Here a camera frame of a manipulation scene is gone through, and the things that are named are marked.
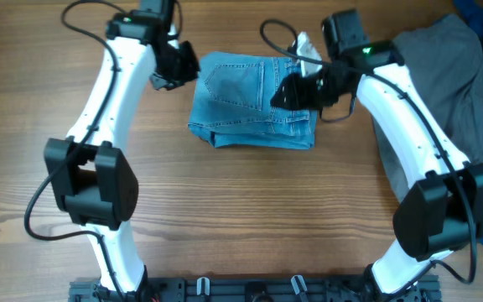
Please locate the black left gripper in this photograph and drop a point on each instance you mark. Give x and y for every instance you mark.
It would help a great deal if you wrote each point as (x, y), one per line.
(179, 67)

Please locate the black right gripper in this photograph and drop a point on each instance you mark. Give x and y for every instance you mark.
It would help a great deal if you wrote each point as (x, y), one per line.
(314, 89)

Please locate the light blue denim jeans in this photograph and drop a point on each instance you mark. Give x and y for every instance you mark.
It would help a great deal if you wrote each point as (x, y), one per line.
(231, 104)

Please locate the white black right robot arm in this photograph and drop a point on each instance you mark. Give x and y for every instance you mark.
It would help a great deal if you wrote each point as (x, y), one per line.
(442, 211)

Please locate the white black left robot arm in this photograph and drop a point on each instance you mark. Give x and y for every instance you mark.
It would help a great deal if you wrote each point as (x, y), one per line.
(90, 176)

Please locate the grey garment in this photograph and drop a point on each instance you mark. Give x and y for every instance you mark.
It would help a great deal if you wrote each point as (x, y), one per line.
(446, 64)

